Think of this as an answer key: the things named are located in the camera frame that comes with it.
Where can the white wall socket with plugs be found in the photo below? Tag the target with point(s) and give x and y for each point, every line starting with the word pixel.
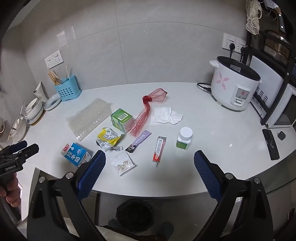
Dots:
pixel 227 40

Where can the person's right shoe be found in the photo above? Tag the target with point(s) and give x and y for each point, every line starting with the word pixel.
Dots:
pixel 167 229

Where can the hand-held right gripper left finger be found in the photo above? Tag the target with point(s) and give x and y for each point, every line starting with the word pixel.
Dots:
pixel 92 173

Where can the steel steamer pot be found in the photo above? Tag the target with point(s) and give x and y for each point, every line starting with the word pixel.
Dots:
pixel 276 47

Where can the person's left leg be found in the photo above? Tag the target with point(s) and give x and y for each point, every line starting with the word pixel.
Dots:
pixel 111 234

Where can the clear bubble wrap sheet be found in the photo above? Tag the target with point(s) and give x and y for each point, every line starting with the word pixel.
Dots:
pixel 87 118

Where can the white tissue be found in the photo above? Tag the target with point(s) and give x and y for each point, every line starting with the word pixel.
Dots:
pixel 166 115

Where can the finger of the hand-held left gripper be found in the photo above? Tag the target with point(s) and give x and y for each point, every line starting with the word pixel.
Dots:
pixel 19 144
pixel 27 151

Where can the black metal rack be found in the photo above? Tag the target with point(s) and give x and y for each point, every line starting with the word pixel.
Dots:
pixel 286 76

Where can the white pill bottle green label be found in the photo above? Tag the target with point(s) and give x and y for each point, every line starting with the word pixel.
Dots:
pixel 183 141

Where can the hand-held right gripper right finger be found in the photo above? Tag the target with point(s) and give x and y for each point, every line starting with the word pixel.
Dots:
pixel 208 176

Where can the white microwave oven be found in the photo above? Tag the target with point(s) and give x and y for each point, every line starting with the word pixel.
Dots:
pixel 272 88

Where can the white leaning cup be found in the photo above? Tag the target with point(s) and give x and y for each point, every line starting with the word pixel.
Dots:
pixel 40 91

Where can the small black square object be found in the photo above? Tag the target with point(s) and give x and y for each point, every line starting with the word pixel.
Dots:
pixel 281 135

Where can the white rice cooker pink flowers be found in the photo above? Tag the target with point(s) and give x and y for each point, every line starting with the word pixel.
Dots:
pixel 229 88

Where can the small silver foil wrapper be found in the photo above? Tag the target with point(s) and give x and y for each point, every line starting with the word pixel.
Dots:
pixel 116 148

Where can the clear bag with pearl beads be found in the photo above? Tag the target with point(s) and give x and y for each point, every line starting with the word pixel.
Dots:
pixel 121 162

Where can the person's left hand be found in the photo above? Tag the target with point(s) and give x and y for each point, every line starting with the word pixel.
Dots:
pixel 13 197

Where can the blue white milk carton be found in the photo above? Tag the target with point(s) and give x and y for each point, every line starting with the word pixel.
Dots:
pixel 74 154

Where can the stack of white bowls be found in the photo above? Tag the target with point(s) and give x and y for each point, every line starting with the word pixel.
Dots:
pixel 34 111

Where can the blue perforated utensil holder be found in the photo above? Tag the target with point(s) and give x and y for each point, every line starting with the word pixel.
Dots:
pixel 67 90

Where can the hanging white mesh cloth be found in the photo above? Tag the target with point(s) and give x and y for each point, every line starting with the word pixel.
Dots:
pixel 253 20

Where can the bunch of chopsticks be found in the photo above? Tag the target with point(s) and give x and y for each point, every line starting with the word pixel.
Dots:
pixel 55 77

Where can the black mesh trash bin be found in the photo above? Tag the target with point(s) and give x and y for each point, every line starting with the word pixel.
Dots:
pixel 135 215

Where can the green cardboard box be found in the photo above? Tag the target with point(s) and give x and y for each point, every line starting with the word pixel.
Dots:
pixel 120 120

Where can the blue patterned bowl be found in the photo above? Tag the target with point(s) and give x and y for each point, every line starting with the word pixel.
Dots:
pixel 52 103

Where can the yellow snack wrapper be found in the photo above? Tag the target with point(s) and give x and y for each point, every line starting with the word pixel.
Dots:
pixel 107 136

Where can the red mesh net bag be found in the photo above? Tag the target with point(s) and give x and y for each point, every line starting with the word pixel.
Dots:
pixel 141 115

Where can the purple black sachet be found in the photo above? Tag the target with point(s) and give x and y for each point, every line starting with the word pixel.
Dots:
pixel 140 140

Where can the white wall socket plate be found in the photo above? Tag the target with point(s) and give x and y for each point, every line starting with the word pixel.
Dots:
pixel 49 62
pixel 57 59

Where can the black remote control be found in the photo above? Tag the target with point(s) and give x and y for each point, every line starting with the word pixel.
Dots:
pixel 270 144

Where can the white red toothpaste tube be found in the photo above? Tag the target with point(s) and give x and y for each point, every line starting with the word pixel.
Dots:
pixel 159 150

